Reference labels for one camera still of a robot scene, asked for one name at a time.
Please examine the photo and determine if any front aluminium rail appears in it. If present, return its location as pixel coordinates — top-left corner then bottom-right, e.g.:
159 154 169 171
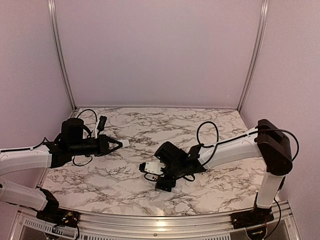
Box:
8 201 301 240

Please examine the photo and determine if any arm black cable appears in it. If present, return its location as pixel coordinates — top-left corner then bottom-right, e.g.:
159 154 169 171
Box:
143 121 300 186
0 107 101 167

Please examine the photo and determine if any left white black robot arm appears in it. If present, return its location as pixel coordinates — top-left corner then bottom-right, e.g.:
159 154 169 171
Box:
0 116 129 223

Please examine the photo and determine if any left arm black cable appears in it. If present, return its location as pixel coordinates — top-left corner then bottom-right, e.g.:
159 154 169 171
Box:
0 107 101 167

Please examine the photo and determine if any aluminium frame post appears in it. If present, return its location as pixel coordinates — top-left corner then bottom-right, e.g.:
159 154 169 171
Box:
237 0 270 113
47 0 77 112

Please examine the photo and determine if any right aluminium frame post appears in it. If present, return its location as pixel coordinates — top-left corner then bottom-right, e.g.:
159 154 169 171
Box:
237 0 270 113

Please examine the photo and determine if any white remote control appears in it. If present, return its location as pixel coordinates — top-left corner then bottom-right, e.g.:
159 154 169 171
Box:
171 185 182 194

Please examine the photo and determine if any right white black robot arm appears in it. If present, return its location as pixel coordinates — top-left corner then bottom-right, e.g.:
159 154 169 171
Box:
154 119 297 224

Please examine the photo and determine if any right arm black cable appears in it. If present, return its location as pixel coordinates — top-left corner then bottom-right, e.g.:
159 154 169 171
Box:
143 121 300 186

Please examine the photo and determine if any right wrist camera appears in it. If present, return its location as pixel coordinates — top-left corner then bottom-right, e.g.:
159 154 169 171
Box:
139 162 166 176

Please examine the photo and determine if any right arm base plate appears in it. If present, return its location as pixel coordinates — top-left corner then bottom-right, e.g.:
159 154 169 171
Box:
230 208 274 229

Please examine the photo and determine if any left aluminium frame post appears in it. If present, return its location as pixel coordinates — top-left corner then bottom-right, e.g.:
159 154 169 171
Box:
47 0 77 112

